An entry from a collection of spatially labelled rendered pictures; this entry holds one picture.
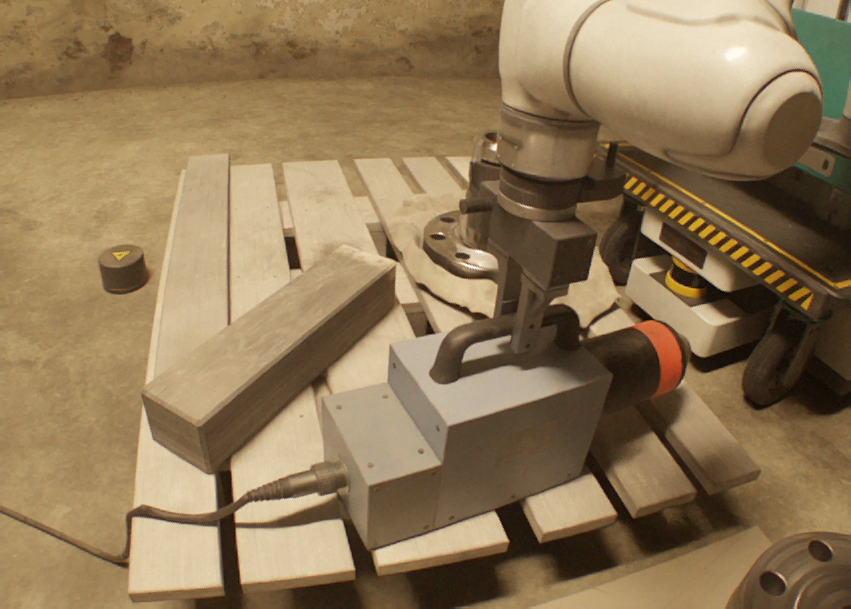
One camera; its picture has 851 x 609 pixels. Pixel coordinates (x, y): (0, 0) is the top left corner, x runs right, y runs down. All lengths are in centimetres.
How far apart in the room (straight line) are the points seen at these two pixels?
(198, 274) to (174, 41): 231
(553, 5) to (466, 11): 300
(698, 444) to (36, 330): 123
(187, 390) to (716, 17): 65
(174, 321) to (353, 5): 254
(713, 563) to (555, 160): 64
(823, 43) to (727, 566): 97
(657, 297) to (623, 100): 93
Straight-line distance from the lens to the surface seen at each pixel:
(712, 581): 94
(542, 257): 56
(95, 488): 100
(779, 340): 120
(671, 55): 39
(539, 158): 53
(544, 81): 49
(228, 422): 75
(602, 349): 77
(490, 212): 62
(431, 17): 343
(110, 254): 145
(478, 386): 64
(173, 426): 76
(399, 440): 65
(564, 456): 74
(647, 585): 90
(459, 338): 62
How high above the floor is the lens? 71
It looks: 31 degrees down
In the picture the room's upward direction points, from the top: 5 degrees clockwise
